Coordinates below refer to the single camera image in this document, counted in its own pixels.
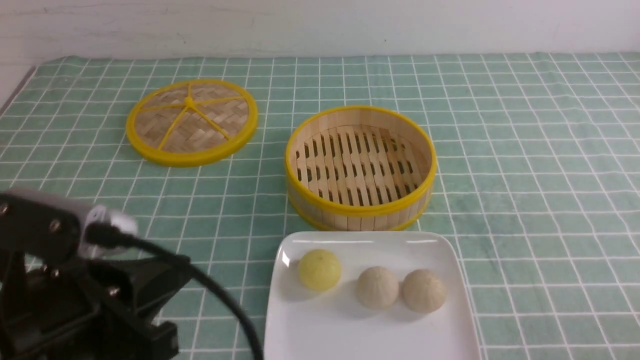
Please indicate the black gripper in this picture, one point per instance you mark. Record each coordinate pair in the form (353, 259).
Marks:
(94, 309)

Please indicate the yellow steamed bun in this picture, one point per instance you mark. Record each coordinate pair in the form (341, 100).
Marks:
(319, 270)

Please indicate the white steamed bun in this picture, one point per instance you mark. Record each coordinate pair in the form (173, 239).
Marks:
(377, 288)

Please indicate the white square plate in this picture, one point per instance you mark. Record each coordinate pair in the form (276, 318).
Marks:
(302, 324)

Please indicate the beige steamed bun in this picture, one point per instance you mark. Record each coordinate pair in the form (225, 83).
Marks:
(423, 291)

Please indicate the yellow rimmed bamboo steamer lid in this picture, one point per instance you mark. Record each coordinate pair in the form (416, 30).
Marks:
(192, 123)

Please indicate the yellow rimmed bamboo steamer basket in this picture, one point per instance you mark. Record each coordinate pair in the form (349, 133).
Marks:
(360, 168)

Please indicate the green checkered tablecloth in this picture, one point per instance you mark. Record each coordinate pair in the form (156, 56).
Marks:
(537, 188)

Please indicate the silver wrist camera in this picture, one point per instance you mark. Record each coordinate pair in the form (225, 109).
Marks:
(53, 227)

